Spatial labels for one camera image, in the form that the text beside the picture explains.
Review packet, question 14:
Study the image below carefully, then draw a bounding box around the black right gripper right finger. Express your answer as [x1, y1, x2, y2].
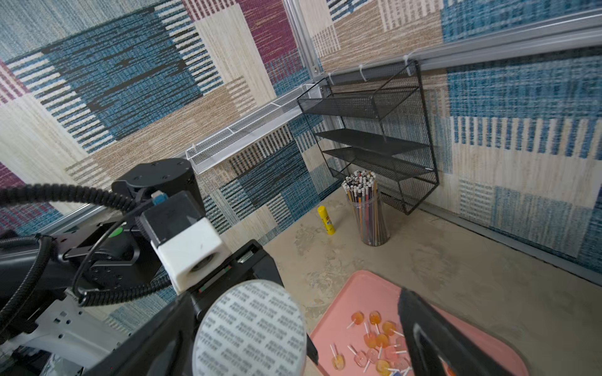
[398, 288, 510, 375]

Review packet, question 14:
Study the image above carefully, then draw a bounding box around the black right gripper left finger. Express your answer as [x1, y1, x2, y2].
[86, 293, 195, 375]

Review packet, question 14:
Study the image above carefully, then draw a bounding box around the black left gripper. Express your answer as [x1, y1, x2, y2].
[188, 240, 285, 320]

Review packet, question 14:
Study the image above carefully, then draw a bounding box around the patterned white jar lid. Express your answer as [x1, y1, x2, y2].
[191, 280, 307, 375]

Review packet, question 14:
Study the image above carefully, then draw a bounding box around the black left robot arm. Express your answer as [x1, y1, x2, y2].
[1, 158, 206, 346]

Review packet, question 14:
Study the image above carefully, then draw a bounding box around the pink plastic tray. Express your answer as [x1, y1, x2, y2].
[309, 269, 530, 376]

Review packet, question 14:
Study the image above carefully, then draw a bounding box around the orange lollipop candy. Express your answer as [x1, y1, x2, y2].
[346, 311, 365, 329]

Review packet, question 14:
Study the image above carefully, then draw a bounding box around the yellow lollipop candy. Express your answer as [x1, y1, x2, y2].
[330, 344, 346, 371]

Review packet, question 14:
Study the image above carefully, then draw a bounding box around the black mesh shelf rack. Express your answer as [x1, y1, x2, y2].
[297, 60, 440, 215]

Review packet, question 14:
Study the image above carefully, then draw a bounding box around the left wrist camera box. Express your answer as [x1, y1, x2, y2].
[140, 191, 232, 295]

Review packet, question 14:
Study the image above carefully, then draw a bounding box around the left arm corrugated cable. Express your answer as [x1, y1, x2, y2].
[0, 182, 172, 339]

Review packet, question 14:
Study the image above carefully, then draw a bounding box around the white mesh wall basket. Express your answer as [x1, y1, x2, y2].
[185, 83, 310, 174]

